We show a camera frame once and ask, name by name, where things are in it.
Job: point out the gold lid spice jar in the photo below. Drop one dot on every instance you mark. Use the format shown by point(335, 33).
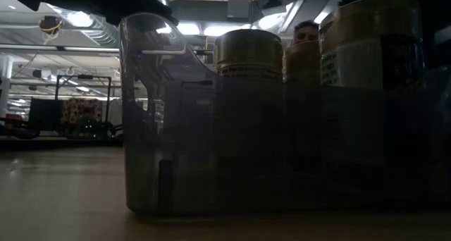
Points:
point(370, 57)

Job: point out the brown paper cup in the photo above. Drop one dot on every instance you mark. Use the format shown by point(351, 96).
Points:
point(303, 57)
point(248, 54)

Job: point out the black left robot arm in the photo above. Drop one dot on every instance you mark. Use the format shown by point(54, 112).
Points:
point(105, 1)

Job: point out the person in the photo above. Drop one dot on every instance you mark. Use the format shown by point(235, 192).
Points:
point(306, 33)

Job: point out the ceiling light panel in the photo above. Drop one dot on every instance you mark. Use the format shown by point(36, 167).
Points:
point(271, 20)
point(188, 29)

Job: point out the grey ceiling box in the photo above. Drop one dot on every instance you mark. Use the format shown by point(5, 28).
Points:
point(239, 9)

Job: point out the dark grey plastic bin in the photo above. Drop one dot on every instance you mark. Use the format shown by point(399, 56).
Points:
point(176, 146)

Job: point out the patterned box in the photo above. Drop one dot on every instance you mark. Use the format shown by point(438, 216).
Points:
point(82, 110)

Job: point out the silver ceiling pipe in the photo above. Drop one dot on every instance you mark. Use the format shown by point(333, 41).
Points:
point(53, 49)

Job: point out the black box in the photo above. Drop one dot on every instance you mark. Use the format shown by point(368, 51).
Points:
point(44, 114)

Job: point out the white pillar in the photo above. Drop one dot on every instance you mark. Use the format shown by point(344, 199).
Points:
point(4, 86)

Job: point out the black cart frame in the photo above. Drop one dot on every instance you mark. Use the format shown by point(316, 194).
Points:
point(84, 78)

